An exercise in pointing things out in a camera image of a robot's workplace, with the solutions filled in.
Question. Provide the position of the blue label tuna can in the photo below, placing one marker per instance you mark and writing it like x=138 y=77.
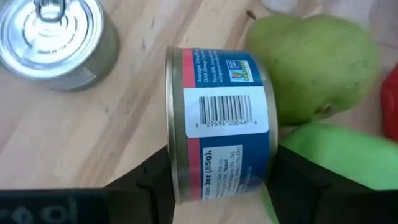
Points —
x=224 y=118

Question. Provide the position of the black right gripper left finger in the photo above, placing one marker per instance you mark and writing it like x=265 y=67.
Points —
x=146 y=193

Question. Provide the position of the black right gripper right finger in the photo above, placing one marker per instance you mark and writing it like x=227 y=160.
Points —
x=311 y=199

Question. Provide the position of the green pear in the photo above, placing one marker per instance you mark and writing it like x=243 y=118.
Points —
x=317 y=68

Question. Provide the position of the Van Camp's tuna can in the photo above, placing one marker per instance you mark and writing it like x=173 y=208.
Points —
x=53 y=40

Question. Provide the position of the red bell pepper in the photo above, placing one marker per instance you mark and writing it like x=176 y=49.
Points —
x=391 y=102

